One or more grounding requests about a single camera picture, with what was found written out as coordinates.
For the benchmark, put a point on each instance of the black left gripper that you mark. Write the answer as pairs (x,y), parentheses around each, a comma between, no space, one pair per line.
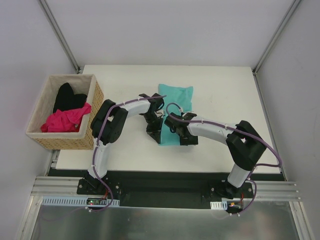
(154,126)

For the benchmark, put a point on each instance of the teal t shirt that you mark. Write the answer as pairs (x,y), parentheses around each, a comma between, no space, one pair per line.
(181,96)

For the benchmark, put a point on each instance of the left rear aluminium post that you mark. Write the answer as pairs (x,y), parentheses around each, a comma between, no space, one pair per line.
(59,35)

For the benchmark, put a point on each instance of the right white cable duct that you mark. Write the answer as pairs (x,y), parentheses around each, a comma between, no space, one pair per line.
(226,205)

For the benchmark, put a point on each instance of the white cable duct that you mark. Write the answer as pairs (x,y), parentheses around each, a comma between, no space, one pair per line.
(226,205)
(66,201)

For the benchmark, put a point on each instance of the pink t shirt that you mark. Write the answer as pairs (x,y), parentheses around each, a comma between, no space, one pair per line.
(68,121)

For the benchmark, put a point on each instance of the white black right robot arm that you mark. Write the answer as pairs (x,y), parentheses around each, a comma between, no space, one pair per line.
(242,140)

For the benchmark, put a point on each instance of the left white cable duct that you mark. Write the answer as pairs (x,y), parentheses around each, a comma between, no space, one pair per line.
(66,201)

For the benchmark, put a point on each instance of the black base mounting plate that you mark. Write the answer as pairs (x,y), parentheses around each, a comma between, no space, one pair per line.
(180,190)

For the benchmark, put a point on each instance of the wicker laundry basket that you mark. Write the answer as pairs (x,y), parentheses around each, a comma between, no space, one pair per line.
(82,140)

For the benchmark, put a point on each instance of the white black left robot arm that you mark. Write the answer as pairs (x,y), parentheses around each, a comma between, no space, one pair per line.
(107,126)

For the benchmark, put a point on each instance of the aluminium front frame rail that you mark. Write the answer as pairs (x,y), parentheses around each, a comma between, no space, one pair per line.
(65,183)

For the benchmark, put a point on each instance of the black t shirt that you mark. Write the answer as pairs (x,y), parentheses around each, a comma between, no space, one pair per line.
(66,99)

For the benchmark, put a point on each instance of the aluminium post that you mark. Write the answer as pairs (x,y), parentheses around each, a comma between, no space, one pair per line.
(293,7)
(59,35)

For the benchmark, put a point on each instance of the right rear aluminium post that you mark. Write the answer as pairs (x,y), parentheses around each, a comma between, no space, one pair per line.
(293,7)

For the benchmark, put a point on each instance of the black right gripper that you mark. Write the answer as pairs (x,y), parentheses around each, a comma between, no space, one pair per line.
(184,135)

